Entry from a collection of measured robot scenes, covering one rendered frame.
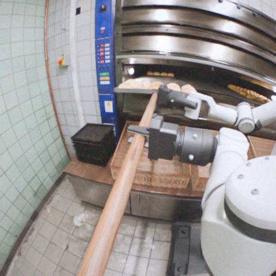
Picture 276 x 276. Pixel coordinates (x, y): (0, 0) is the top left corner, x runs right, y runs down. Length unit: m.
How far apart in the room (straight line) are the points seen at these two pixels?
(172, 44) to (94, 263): 1.15
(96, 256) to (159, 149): 0.26
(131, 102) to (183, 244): 1.32
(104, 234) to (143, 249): 1.21
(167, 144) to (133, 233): 1.21
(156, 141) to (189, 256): 1.11
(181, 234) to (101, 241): 1.10
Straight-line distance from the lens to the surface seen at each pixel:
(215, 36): 1.19
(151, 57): 0.95
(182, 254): 1.23
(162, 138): 0.30
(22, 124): 1.46
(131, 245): 1.39
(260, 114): 0.64
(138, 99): 1.17
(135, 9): 1.25
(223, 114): 0.63
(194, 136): 0.29
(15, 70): 1.44
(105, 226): 0.18
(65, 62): 1.39
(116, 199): 0.20
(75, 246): 1.51
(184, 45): 1.11
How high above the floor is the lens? 1.37
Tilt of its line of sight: 33 degrees down
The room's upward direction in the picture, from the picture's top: straight up
